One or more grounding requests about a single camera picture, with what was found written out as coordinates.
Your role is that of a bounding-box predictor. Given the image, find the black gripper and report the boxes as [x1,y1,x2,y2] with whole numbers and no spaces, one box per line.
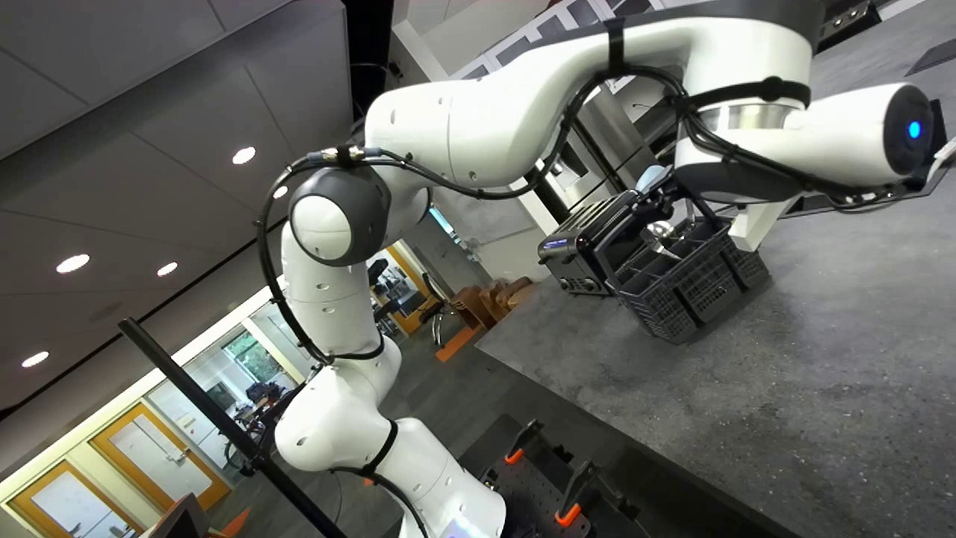
[627,162,699,229]

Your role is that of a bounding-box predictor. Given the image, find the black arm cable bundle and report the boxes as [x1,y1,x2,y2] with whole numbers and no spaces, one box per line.
[255,18,951,538]

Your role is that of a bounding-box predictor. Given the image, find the orange framed glass door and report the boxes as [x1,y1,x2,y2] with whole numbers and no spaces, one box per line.
[7,457,145,538]
[91,398,234,513]

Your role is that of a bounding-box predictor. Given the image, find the black tripod pole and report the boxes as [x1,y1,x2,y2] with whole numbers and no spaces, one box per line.
[118,315,346,538]

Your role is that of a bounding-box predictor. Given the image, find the silver metal fork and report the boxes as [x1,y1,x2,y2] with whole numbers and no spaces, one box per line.
[641,221,684,262]

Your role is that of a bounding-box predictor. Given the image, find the black plastic crate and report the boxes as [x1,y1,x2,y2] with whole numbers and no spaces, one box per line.
[606,212,775,347]

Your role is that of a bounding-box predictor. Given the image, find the wooden orange chair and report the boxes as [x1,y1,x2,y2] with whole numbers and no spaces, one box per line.
[437,274,536,363]

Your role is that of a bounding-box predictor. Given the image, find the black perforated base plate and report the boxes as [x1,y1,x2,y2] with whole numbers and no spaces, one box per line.
[467,411,699,538]

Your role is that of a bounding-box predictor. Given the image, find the black ceiling pillar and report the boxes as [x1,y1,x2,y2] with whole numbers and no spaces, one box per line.
[340,0,399,123]

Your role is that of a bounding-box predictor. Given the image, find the black clamp with orange handle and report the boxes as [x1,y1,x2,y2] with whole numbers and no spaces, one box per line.
[499,414,551,471]
[551,457,602,532]

